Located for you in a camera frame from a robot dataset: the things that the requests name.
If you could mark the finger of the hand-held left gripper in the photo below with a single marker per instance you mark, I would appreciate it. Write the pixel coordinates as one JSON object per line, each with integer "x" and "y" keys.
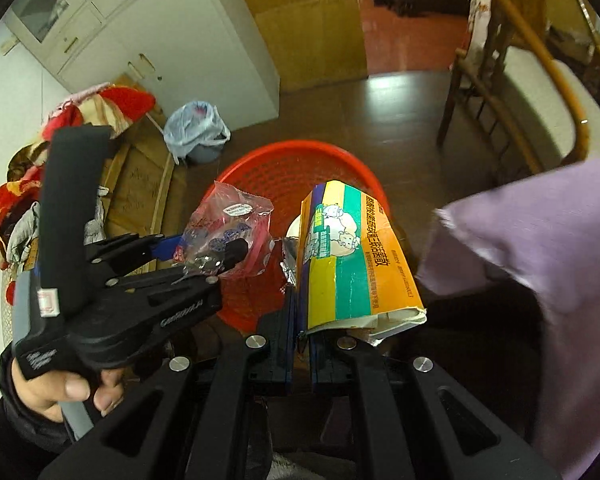
{"x": 235, "y": 255}
{"x": 167, "y": 250}

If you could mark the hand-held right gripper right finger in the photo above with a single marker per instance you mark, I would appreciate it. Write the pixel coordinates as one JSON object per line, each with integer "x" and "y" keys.
{"x": 325, "y": 365}

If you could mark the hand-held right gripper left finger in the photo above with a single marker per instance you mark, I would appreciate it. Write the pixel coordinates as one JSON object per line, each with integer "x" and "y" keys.
{"x": 280, "y": 355}

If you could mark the pink clear plastic wrapper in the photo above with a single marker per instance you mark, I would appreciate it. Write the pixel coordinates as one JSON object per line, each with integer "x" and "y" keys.
{"x": 230, "y": 210}

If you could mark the red plastic basket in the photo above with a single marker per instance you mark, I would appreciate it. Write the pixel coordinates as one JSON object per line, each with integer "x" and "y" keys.
{"x": 290, "y": 170}

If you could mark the colourful striped drink carton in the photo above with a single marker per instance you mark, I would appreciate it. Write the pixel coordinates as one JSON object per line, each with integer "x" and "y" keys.
{"x": 350, "y": 260}

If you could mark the person's left hand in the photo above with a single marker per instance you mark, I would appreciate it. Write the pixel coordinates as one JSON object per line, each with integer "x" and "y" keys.
{"x": 75, "y": 387}

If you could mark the plastic bag lined bin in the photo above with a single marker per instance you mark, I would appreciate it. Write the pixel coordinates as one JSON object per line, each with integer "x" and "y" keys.
{"x": 195, "y": 122}

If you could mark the red patterned blanket pile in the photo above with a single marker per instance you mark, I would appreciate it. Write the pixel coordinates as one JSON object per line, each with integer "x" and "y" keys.
{"x": 120, "y": 105}

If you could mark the white cabinet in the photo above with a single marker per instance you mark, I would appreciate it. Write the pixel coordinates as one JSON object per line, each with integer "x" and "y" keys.
{"x": 180, "y": 35}

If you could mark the purple printed tablecloth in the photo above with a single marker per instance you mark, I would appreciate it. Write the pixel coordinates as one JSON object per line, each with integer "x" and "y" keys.
{"x": 555, "y": 240}

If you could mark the wooden round-back armchair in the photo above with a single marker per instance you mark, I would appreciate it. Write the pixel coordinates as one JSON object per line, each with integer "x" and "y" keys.
{"x": 480, "y": 75}

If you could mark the beige seat cushion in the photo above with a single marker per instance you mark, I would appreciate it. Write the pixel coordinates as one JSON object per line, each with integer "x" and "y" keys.
{"x": 540, "y": 110}

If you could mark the white red patterned curtain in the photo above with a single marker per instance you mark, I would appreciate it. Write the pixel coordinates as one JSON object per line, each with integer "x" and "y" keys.
{"x": 482, "y": 15}

